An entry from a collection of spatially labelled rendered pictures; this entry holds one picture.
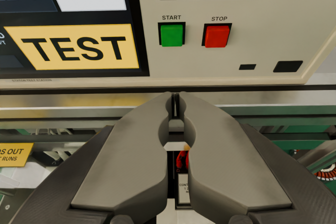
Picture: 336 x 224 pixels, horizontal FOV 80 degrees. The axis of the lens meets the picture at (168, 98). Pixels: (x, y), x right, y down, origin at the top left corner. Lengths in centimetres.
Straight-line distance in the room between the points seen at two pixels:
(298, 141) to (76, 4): 29
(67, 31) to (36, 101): 9
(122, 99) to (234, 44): 12
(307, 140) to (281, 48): 15
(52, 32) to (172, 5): 10
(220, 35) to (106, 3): 9
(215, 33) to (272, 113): 12
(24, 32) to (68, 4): 5
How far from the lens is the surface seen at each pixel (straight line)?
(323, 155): 37
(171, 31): 17
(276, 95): 24
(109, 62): 21
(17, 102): 27
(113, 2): 17
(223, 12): 18
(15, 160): 30
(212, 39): 18
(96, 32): 19
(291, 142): 32
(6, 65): 26
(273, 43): 21
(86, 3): 18
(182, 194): 42
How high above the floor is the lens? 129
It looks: 53 degrees down
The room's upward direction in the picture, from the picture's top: 2 degrees counter-clockwise
